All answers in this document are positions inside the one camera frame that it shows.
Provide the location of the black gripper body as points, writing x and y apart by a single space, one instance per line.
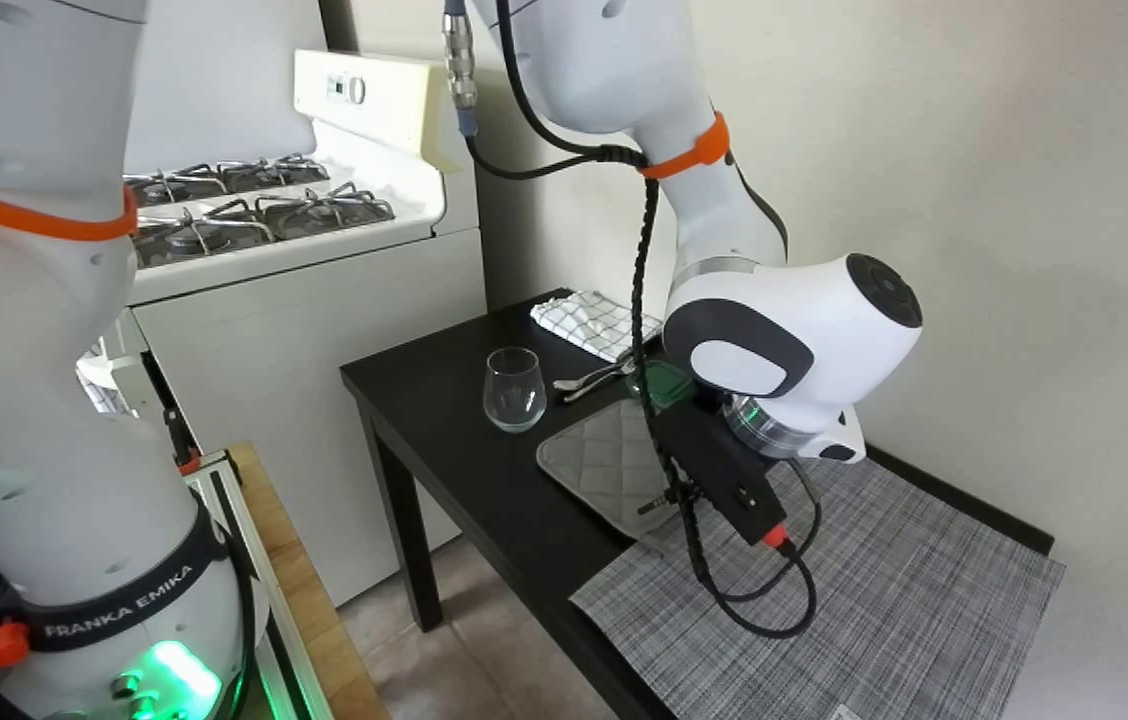
743 455

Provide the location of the silver spoon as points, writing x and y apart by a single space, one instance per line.
586 389
590 376

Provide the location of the black side table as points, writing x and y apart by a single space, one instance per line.
457 455

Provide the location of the grey woven placemat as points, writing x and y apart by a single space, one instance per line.
909 615

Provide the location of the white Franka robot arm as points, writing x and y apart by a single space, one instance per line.
45 401

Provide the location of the clear stemless glass cup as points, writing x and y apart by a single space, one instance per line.
515 393

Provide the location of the small green lidded container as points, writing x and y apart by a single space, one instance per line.
666 384

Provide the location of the white kitchen stove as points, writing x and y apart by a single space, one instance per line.
285 344

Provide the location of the black stove burner grate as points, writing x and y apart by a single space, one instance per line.
265 220
217 176

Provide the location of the grey quilted pot holder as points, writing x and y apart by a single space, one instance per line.
606 465

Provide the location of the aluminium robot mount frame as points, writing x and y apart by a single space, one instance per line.
206 470

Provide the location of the wooden board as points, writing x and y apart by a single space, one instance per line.
308 626

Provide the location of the white checkered dish towel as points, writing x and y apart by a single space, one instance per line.
590 320

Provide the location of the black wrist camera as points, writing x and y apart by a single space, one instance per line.
711 465

